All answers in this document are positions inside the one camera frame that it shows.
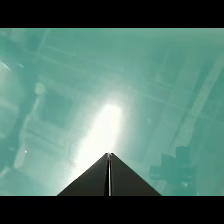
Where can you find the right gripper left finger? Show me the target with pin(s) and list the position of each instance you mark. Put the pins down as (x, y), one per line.
(91, 181)

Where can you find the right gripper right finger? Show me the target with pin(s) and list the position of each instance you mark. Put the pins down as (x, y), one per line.
(128, 181)

